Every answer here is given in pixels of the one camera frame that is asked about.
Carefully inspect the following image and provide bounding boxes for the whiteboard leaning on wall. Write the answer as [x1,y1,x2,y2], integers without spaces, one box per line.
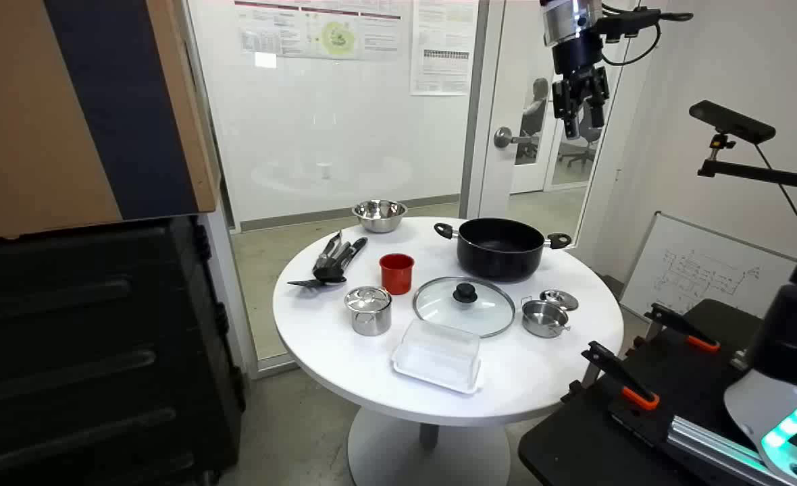
[621,210,796,317]

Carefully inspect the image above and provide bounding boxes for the black orange clamp front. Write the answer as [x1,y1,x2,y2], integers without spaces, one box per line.
[585,340,662,412]

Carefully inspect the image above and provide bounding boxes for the black drawer cabinet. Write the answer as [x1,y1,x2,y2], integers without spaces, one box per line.
[0,217,244,486]

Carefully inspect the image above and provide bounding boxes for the clear plastic container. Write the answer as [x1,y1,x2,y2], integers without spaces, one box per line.
[389,322,481,394]

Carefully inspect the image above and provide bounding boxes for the small steel pot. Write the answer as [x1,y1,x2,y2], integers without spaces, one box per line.
[523,299,569,337]

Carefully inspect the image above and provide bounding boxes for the round white table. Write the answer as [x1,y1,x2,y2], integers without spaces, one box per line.
[274,217,625,486]

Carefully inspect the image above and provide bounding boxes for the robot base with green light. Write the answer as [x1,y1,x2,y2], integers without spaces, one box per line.
[724,267,797,486]

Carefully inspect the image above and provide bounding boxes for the black kitchen utensils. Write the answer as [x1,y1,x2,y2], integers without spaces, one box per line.
[300,233,367,290]

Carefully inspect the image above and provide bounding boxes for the glass pot lid black knob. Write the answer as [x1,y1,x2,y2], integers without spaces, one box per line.
[412,273,520,340]

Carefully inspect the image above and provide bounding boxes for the black camera on stand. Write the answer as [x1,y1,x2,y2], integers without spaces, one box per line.
[690,101,797,187]

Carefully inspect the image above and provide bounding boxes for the black orange clamp rear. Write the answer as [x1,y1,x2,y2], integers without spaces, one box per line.
[643,302,721,354]

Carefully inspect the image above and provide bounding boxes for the wall posters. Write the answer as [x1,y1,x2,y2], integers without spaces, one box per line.
[236,0,478,94]

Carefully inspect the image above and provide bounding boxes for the steel cup with lid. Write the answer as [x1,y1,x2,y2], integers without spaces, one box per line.
[343,286,393,337]

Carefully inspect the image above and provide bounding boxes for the black orange clamp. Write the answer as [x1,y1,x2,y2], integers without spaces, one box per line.
[585,340,662,412]
[643,302,721,354]

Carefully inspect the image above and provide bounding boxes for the steel mixing bowl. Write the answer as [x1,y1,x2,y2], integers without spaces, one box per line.
[352,199,409,236]

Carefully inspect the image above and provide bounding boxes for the black side table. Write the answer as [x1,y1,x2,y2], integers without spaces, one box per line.
[520,299,789,486]

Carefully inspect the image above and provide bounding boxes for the door handle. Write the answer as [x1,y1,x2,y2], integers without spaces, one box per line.
[492,126,520,152]

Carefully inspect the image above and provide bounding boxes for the small steel lid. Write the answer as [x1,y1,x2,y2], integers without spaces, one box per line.
[540,290,579,311]

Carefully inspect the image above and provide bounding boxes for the black cooking pot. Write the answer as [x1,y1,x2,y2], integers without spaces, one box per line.
[432,218,574,283]

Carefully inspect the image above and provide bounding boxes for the red plastic cup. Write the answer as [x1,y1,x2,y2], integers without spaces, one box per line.
[379,253,413,295]

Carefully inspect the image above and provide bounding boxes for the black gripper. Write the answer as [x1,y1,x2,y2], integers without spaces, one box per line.
[555,33,609,137]

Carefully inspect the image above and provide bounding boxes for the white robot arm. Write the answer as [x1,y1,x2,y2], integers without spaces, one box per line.
[539,0,690,137]

